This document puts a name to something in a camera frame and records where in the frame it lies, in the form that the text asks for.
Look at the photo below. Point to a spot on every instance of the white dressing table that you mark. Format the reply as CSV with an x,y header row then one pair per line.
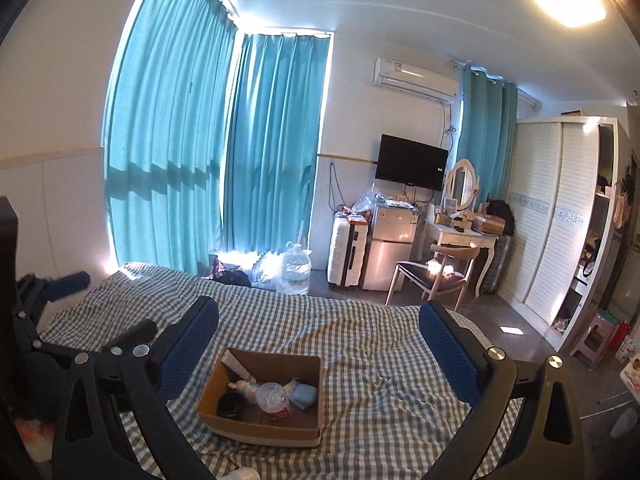
x,y
457,235

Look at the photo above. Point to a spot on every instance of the wooden box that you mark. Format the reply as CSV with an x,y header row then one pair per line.
x,y
485,224

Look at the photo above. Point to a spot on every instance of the white oval vanity mirror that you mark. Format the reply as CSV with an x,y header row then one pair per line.
x,y
461,185

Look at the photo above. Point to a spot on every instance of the white suitcase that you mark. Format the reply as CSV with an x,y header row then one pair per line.
x,y
345,255

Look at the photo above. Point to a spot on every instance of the grey suitcase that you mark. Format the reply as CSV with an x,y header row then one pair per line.
x,y
502,262

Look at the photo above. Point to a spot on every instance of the dark clothes pile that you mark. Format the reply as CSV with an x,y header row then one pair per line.
x,y
230,276

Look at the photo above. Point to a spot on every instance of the hanging pink clothes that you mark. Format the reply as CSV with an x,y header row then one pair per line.
x,y
621,205

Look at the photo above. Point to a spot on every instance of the red bag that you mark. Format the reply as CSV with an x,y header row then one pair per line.
x,y
620,333

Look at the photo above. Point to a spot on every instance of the wooden chair black seat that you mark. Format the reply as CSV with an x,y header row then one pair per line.
x,y
417,272

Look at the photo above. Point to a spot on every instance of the light blue soap box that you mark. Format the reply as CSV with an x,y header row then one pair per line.
x,y
303,396

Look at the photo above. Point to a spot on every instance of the white round lid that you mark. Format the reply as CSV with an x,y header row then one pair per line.
x,y
245,473

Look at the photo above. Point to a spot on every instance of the small red packet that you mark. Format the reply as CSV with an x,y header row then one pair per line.
x,y
283,413

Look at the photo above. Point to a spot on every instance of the black wall television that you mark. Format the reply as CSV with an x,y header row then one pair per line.
x,y
410,162

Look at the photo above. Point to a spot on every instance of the clear plastic bag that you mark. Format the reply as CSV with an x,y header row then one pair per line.
x,y
367,200

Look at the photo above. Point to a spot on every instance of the large water jug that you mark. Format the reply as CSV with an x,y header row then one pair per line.
x,y
296,270

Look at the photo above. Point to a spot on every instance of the white sliding wardrobe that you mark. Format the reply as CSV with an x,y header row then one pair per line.
x,y
555,220

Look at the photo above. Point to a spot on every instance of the white plastic bag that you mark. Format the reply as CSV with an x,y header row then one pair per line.
x,y
267,271

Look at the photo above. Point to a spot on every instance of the ceiling light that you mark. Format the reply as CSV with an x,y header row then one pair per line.
x,y
567,0

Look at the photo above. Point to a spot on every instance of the brown cardboard box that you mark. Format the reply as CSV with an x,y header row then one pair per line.
x,y
260,430

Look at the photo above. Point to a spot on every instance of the grey checked blanket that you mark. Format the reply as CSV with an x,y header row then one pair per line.
x,y
370,360

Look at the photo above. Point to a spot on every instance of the silver mini fridge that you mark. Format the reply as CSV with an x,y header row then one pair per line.
x,y
390,250

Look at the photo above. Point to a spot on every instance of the metal rod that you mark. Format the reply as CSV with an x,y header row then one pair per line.
x,y
607,404

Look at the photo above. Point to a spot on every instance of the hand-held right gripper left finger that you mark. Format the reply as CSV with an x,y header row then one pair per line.
x,y
187,350

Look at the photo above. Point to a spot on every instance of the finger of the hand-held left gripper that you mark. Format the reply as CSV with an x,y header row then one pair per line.
x,y
135,332
70,282

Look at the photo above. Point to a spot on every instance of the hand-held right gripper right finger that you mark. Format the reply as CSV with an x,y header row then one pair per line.
x,y
450,355

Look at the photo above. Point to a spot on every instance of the narrow teal curtain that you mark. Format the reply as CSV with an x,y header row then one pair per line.
x,y
487,135

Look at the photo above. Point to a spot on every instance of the white tube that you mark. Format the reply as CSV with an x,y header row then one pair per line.
x,y
237,364

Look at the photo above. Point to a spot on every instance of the black bag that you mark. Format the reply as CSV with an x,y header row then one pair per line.
x,y
500,212

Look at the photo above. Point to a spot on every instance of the wide teal curtain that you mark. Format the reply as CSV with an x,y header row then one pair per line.
x,y
165,110

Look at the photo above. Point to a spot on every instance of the black jar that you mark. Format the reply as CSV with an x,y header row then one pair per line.
x,y
231,405

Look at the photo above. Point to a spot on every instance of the white air conditioner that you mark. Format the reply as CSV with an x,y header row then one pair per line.
x,y
412,77

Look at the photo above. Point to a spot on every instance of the pink plastic stool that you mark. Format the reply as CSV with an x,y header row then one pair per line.
x,y
592,337

